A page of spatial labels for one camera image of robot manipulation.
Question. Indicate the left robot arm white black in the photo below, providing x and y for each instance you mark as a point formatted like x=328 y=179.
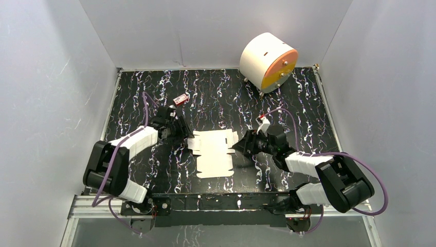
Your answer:
x=107 y=169

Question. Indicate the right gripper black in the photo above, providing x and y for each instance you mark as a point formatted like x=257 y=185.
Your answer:
x=248 y=142

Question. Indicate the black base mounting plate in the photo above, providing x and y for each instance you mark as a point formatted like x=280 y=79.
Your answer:
x=219 y=209

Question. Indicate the aluminium frame rail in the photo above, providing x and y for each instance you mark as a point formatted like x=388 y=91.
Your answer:
x=82 y=209

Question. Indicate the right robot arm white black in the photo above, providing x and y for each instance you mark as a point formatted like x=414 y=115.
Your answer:
x=341 y=185

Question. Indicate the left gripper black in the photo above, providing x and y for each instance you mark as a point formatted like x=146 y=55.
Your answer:
x=179 y=126

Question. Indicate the white cardboard box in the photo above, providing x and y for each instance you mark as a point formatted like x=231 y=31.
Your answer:
x=213 y=150

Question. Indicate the small red white packet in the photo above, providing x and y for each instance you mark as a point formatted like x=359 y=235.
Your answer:
x=181 y=99

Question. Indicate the white cylindrical drum orange face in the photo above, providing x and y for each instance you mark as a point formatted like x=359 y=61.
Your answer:
x=267 y=62

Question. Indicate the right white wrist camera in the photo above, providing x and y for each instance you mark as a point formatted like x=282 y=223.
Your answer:
x=263 y=123

